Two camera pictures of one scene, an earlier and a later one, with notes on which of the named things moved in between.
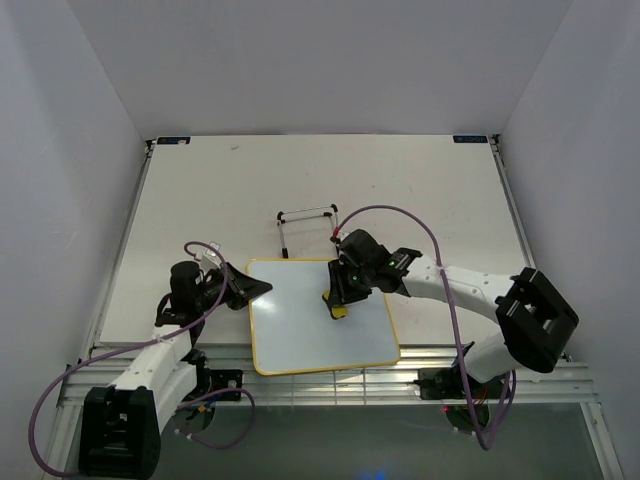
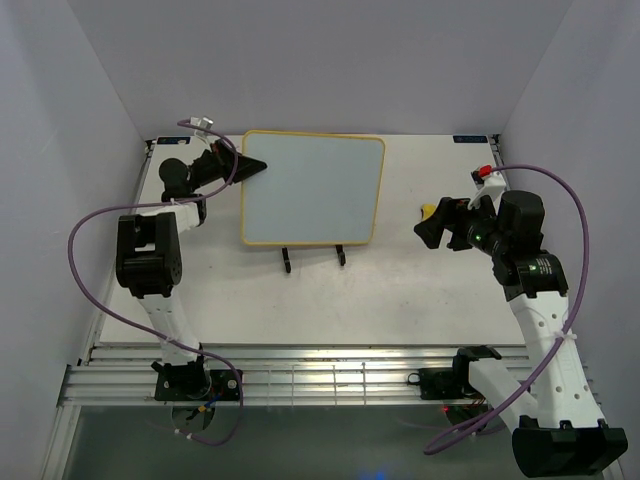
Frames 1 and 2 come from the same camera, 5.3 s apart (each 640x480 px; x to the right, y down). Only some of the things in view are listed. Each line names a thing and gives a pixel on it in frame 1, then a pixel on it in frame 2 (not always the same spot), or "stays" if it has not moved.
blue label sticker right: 470,139 stays
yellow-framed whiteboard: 293,329 -> 317,188
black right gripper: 340,294 -> 431,229
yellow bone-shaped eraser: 336,312 -> 428,209
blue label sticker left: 172,140 stays
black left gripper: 243,288 -> 223,158
